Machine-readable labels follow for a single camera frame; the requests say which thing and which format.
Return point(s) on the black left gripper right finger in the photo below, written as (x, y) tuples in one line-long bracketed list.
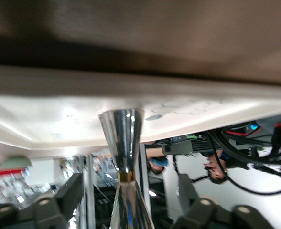
[(207, 214)]

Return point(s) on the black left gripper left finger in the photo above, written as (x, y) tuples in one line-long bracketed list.
[(47, 212)]

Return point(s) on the silver metal jigger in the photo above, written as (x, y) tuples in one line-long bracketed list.
[(122, 133)]

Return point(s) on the person with dark hair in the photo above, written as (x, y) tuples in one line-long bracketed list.
[(217, 171)]

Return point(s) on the silver metal pole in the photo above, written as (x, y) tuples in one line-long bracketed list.
[(89, 190), (144, 181)]

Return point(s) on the grey green object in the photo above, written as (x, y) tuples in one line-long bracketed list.
[(16, 163)]

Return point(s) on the red box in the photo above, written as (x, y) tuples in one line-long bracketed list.
[(2, 170)]

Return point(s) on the person with blue cap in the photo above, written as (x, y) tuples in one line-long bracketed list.
[(158, 164)]

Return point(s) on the black electronics box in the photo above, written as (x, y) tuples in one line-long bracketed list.
[(190, 146)]

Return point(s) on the cream rabbit print tray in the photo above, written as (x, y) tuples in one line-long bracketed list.
[(59, 114)]

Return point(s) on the brown table cover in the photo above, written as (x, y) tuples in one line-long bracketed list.
[(154, 28)]

